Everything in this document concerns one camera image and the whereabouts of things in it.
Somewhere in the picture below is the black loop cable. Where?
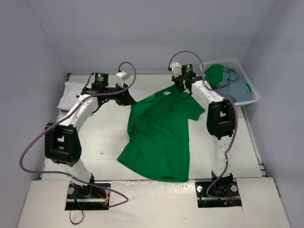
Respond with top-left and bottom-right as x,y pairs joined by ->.
69,200 -> 85,225

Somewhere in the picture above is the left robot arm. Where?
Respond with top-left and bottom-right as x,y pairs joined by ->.
45,71 -> 136,199

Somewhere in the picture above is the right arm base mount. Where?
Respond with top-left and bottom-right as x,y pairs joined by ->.
195,177 -> 242,208

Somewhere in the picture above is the white t-shirt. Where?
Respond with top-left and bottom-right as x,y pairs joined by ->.
57,81 -> 84,111

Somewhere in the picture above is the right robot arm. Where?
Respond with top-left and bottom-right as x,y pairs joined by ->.
168,62 -> 238,196

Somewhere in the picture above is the green t-shirt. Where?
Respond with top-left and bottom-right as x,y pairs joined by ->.
117,65 -> 253,183

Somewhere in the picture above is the light blue t-shirt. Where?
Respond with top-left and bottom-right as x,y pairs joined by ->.
216,67 -> 251,102

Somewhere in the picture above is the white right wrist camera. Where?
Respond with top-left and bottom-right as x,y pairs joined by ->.
168,62 -> 182,78

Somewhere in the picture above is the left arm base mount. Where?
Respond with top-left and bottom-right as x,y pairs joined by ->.
65,182 -> 110,211

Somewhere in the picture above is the white plastic laundry basket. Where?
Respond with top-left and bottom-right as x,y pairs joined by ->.
200,59 -> 259,106

